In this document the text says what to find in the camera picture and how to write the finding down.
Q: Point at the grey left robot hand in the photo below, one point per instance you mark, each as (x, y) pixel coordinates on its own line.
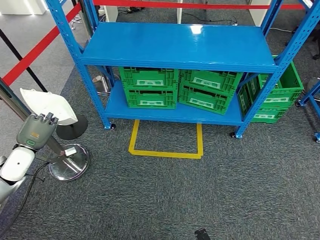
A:
(35, 132)

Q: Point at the white plastic mirror shell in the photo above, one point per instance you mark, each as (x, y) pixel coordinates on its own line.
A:
(47, 104)

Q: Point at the black pole stand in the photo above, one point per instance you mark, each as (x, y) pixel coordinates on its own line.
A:
(75, 127)

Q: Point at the red barrier belt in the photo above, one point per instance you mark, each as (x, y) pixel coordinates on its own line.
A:
(32, 54)
(200, 5)

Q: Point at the chrome chair base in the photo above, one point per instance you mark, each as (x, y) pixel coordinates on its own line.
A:
(76, 21)

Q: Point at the white display block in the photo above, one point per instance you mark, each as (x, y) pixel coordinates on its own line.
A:
(20, 6)

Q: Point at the white desk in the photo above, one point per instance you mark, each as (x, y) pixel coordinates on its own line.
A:
(111, 11)

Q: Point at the white power strip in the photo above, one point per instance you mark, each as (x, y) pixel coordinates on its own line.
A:
(235, 24)

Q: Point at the white desk panel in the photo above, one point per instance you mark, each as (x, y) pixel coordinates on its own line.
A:
(256, 13)

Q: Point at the black chair base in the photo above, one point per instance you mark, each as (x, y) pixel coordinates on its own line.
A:
(317, 56)

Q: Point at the chrome stanchion post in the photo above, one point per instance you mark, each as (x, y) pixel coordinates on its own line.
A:
(100, 84)
(72, 165)

